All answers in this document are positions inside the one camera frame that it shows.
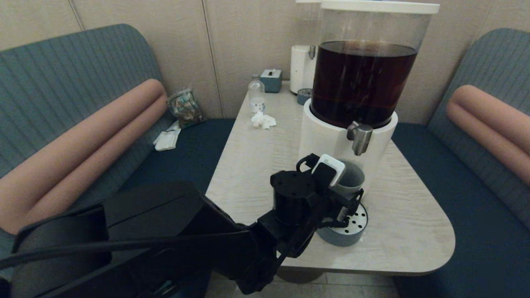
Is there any small white drink dispenser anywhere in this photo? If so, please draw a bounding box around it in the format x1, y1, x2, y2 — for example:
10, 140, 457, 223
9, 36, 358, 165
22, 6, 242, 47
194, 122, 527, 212
290, 0, 325, 94

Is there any white dispenser lid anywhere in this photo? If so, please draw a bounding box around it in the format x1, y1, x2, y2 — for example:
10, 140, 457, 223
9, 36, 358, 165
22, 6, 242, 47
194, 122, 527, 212
321, 0, 440, 15

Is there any blue perforated drip tray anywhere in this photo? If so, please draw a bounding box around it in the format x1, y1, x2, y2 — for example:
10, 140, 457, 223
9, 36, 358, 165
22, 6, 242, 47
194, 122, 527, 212
317, 202, 368, 248

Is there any grey-blue plastic cup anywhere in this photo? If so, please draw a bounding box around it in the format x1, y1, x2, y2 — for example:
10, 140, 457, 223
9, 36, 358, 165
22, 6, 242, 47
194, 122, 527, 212
331, 159, 366, 201

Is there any metal dispenser tap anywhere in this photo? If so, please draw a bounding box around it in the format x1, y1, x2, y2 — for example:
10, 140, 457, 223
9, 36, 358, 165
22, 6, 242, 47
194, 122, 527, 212
347, 121, 374, 156

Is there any large dark tea dispenser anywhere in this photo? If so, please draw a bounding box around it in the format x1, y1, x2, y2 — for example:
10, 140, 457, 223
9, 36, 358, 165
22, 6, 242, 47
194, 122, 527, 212
296, 0, 440, 199

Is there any blue upholstered bench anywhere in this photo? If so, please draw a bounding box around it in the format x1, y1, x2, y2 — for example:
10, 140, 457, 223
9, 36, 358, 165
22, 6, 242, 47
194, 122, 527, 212
0, 23, 236, 298
391, 28, 530, 298

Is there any blue-grey tissue box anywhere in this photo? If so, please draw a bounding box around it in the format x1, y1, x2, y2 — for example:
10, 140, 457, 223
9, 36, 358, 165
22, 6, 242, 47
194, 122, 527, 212
260, 69, 283, 93

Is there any crumpled white tissue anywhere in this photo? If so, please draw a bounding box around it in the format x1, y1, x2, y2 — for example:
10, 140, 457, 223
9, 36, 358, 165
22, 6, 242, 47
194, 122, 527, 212
251, 111, 277, 130

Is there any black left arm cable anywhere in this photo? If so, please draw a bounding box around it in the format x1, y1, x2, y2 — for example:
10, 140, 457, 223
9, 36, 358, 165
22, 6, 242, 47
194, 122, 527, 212
0, 154, 321, 269

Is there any round table pedestal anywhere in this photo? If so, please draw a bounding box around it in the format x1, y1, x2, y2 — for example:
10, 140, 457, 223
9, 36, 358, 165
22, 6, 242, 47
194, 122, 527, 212
275, 268, 325, 284

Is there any clear plastic bottle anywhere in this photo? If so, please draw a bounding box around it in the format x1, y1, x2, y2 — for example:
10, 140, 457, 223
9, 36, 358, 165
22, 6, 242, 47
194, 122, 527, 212
248, 74, 265, 114

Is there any pink bolster cushion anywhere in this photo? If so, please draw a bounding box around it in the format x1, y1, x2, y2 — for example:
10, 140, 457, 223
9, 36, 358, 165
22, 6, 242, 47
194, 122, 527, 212
0, 79, 168, 234
446, 85, 530, 187

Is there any printed snack bag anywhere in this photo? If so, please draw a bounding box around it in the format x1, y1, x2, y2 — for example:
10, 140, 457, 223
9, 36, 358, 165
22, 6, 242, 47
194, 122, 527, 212
166, 88, 206, 129

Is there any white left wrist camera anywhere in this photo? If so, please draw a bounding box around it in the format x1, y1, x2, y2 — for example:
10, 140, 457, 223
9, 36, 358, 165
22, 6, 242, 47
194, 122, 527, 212
311, 154, 346, 187

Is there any white napkin pack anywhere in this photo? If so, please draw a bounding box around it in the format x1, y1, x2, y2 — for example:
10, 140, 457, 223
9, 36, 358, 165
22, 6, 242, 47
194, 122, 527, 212
153, 120, 182, 151

